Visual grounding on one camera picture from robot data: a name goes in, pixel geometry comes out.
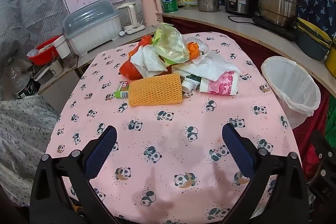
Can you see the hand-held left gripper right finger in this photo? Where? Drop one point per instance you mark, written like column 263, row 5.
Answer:
column 237, row 153

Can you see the clear food container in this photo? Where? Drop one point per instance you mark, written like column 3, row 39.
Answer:
column 190, row 5

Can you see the orange snack wrapper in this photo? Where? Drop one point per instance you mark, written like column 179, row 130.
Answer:
column 193, row 50
column 145, row 41

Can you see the white power plug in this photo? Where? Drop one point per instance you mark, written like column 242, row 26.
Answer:
column 122, row 33

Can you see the clear plastic bag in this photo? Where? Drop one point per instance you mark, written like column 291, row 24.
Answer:
column 203, row 46

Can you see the white lined trash bin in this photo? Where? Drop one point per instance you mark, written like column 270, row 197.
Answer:
column 291, row 87

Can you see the grey floral blanket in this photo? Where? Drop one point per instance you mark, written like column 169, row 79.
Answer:
column 23, row 134

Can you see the small steel pot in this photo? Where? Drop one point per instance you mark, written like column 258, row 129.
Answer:
column 208, row 4

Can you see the small grey cup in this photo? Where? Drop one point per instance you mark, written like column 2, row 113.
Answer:
column 55, row 67

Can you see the white dish box grey lid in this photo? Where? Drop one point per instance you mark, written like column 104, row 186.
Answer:
column 92, row 27

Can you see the white glass kettle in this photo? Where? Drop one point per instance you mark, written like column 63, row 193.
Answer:
column 128, row 16

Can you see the black induction cooker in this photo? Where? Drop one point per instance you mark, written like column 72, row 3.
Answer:
column 275, row 28

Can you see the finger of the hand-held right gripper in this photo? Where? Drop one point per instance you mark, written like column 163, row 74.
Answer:
column 320, row 142

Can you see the stacked blue yellow basins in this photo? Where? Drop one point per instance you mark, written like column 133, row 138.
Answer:
column 312, row 43

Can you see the orange foam net sleeve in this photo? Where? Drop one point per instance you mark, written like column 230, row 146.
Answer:
column 155, row 90

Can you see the white paper tissues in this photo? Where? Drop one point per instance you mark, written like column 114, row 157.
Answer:
column 210, row 65

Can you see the pink floral paper cup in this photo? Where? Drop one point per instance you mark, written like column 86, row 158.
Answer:
column 220, row 83

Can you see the grey plastic sheet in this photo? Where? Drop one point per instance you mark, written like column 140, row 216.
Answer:
column 29, row 3

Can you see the red plastic bowl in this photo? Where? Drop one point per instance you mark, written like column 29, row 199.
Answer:
column 43, row 54

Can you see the crushed green label bottle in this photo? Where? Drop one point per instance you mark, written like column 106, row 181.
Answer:
column 188, row 85

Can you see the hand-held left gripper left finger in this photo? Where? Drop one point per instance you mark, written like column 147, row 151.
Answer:
column 102, row 153

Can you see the green cardboard box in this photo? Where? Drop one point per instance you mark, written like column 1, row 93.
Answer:
column 122, row 94

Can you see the pink electric kettle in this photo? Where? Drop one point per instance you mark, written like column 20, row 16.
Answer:
column 151, row 10

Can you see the yellow enamel pot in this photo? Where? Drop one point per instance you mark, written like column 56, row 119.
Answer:
column 331, row 56

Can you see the pink panda print tablecloth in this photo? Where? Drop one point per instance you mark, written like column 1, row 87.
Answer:
column 168, row 140

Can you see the white paper towel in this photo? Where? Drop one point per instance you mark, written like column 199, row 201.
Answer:
column 149, row 62

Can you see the yellow-green plastic bag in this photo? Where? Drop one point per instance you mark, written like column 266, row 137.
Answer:
column 172, row 43

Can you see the white tall cup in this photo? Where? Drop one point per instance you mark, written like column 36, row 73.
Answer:
column 63, row 49

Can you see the green tin can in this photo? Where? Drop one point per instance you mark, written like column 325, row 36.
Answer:
column 168, row 2

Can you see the large steel steamer pot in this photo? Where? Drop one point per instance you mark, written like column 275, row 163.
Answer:
column 278, row 6

